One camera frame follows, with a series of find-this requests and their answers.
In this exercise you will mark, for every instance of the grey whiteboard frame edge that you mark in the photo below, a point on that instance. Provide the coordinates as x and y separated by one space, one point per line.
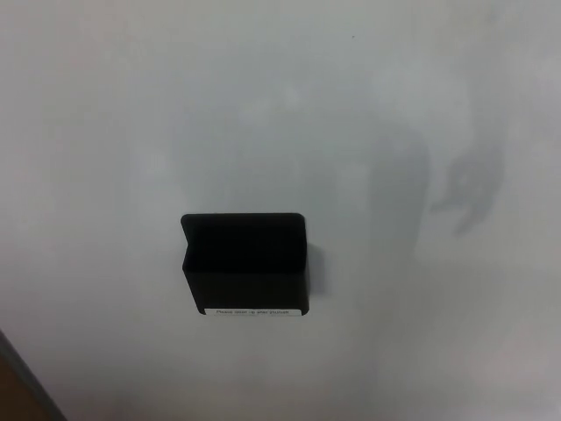
30 378

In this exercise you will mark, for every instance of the white whiteboard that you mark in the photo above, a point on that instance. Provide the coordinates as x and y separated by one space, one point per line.
131 109

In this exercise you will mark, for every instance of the black magnetic marker holder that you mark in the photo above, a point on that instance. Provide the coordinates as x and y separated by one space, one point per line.
245 285

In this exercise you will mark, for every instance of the brown wooden panel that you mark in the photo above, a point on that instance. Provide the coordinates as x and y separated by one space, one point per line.
13 394

